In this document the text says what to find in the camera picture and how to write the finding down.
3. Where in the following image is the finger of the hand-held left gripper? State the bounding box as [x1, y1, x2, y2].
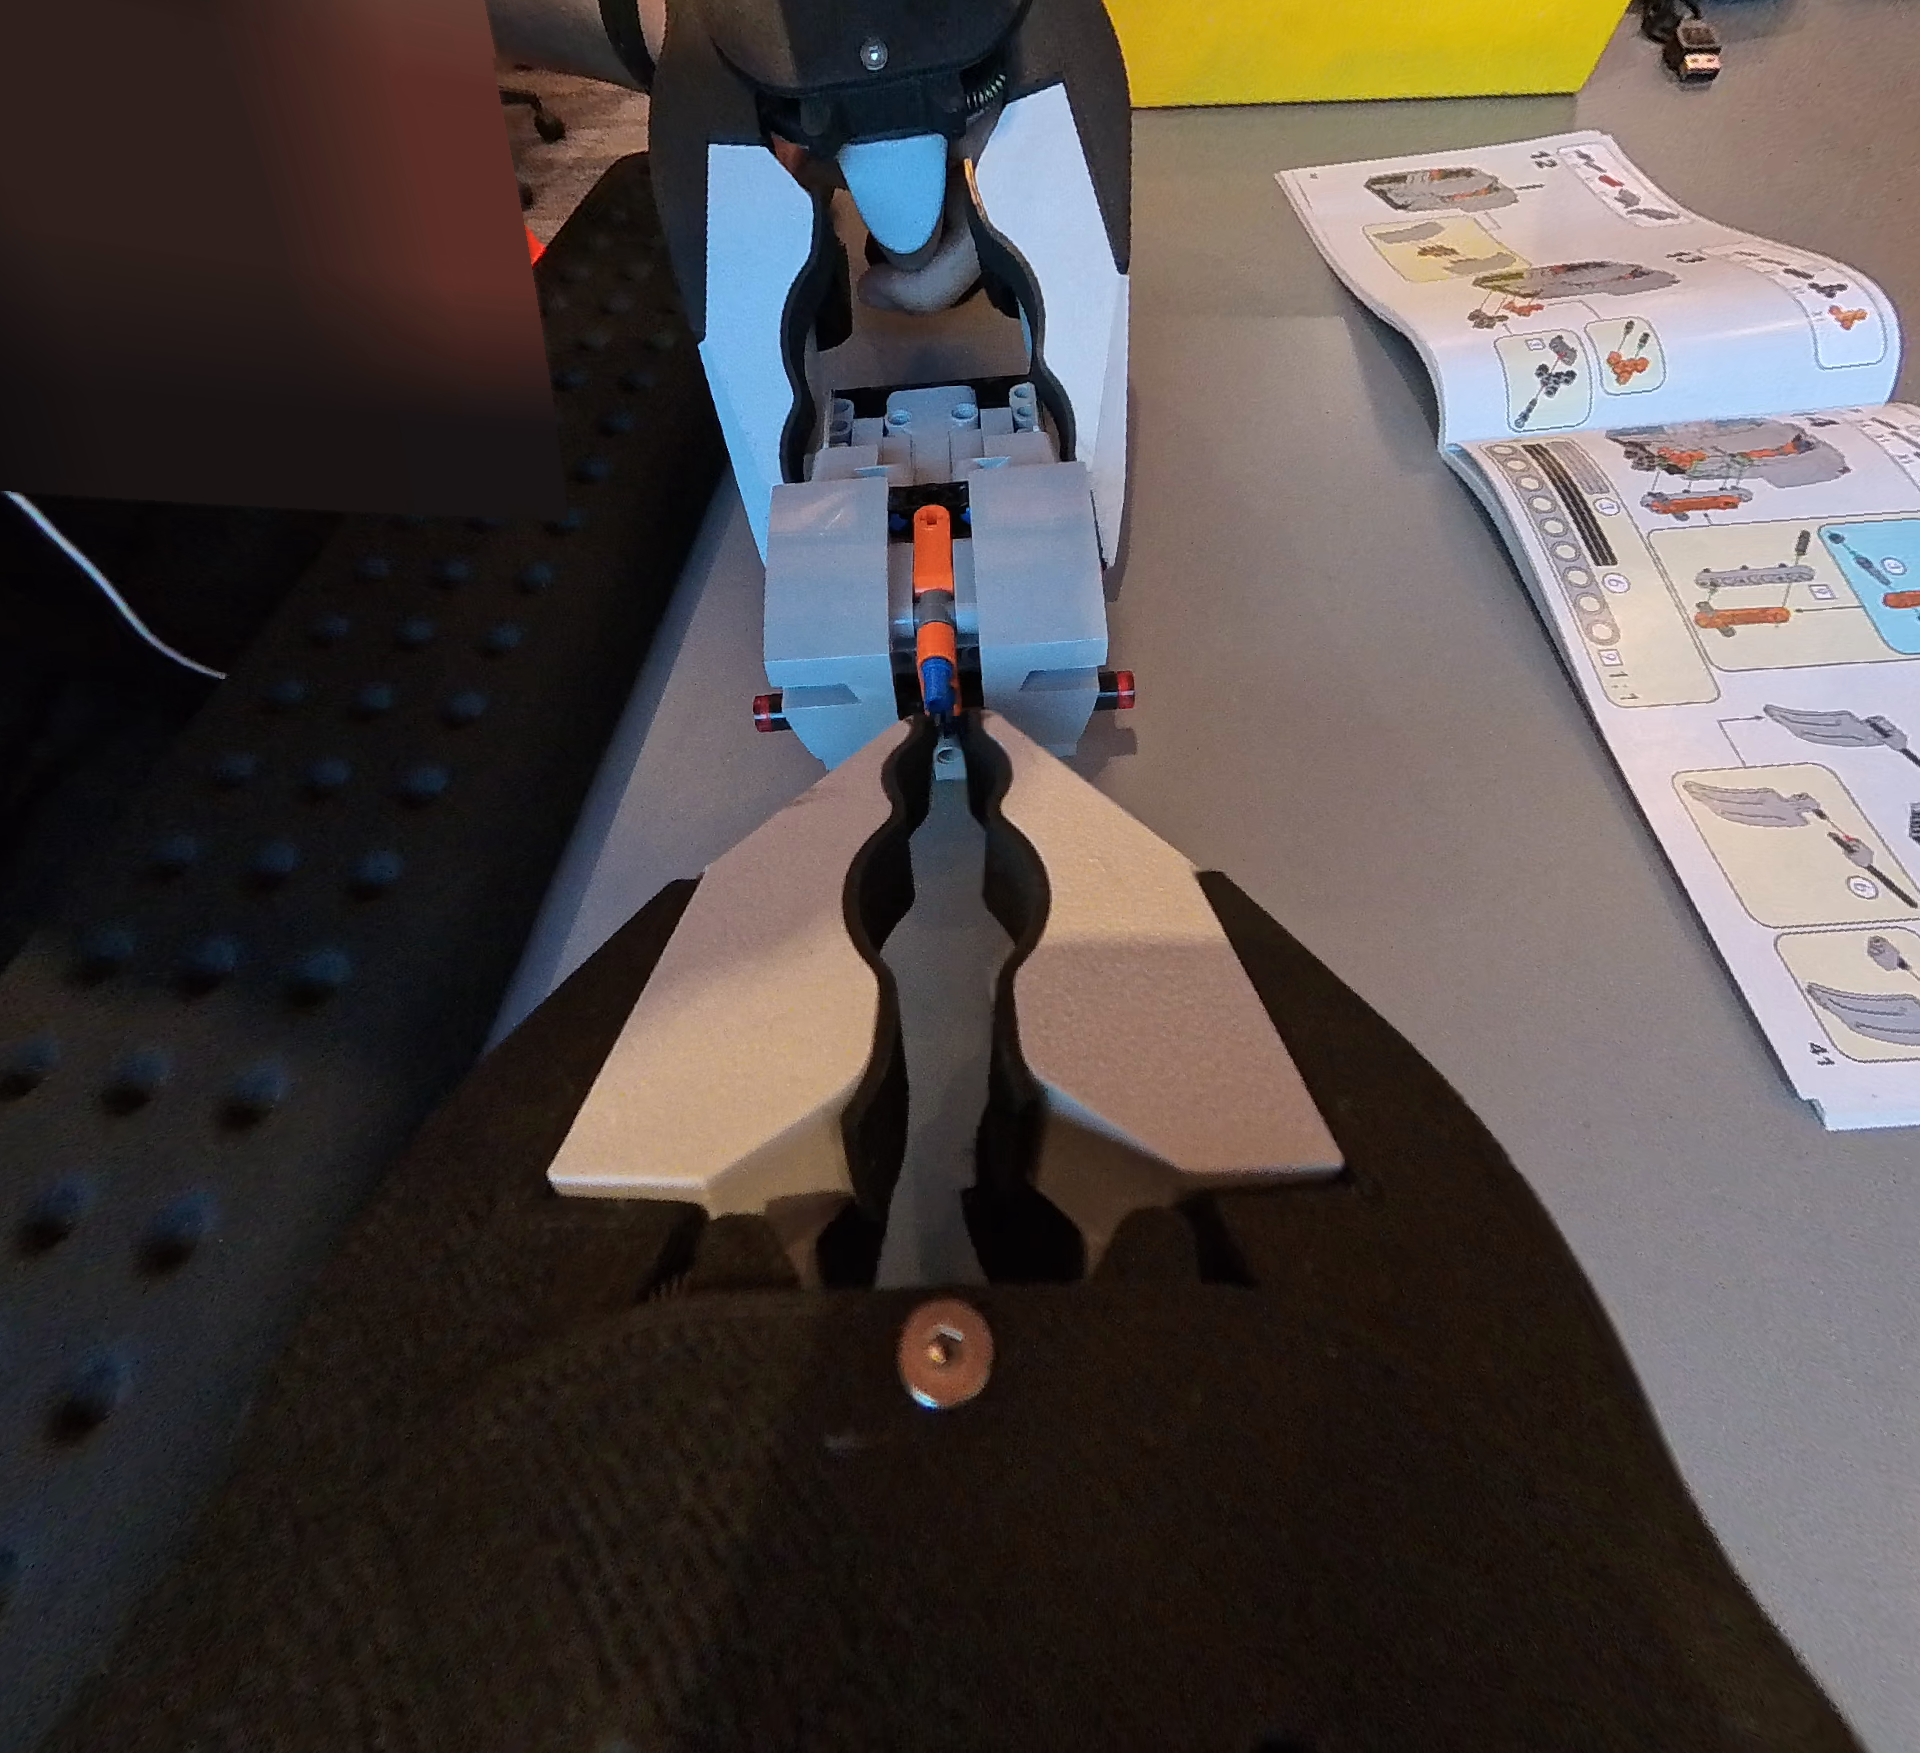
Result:
[964, 76, 1132, 574]
[699, 136, 861, 556]

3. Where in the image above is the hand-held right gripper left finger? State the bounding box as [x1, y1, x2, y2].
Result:
[544, 713, 929, 1285]

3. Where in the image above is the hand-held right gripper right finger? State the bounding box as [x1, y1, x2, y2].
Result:
[964, 708, 1345, 1285]

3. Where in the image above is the grey toy robot assembly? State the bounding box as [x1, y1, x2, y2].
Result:
[748, 379, 1139, 784]

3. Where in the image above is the grey curved block piece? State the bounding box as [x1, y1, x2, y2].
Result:
[760, 460, 1113, 760]

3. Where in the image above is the person's left hand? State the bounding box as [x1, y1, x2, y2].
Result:
[858, 251, 978, 319]

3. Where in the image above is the open instruction booklet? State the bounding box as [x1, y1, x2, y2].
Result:
[1274, 130, 1920, 1132]

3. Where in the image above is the black usb cable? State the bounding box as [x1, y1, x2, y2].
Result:
[1640, 0, 1727, 89]

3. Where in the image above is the thin white cable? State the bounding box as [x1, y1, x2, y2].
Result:
[0, 488, 226, 683]

